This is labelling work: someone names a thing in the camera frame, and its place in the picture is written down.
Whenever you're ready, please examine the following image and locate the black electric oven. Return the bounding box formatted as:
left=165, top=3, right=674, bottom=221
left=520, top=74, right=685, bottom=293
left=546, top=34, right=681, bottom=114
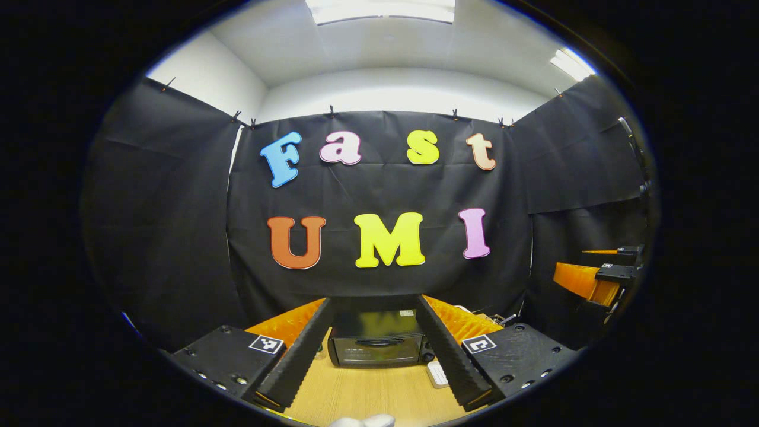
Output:
left=327, top=308, right=436, bottom=368

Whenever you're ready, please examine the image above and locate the ceiling light panel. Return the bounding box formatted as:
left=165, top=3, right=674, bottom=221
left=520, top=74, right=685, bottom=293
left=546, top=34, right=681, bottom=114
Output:
left=305, top=0, right=456, bottom=26
left=550, top=47, right=595, bottom=82

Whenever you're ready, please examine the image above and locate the black backdrop cloth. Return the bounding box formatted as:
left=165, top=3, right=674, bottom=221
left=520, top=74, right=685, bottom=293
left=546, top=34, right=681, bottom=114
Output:
left=83, top=76, right=656, bottom=356

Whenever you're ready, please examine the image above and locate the white rectangular tray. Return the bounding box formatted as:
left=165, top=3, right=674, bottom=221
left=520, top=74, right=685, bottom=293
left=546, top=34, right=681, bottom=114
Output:
left=426, top=360, right=449, bottom=389

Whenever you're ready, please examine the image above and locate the grey metal rod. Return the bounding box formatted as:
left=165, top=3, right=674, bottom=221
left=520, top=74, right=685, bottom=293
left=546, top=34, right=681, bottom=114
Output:
left=618, top=117, right=653, bottom=196

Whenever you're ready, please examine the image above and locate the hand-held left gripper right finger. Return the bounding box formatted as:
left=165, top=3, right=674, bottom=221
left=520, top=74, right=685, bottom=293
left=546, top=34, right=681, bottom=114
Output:
left=415, top=295, right=579, bottom=413

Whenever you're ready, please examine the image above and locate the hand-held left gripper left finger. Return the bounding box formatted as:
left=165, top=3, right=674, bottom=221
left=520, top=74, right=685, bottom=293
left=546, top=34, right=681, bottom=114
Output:
left=169, top=297, right=334, bottom=413

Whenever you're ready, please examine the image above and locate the row of black cloth clips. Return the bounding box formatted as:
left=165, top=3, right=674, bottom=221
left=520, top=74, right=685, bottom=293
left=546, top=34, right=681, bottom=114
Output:
left=161, top=76, right=564, bottom=130

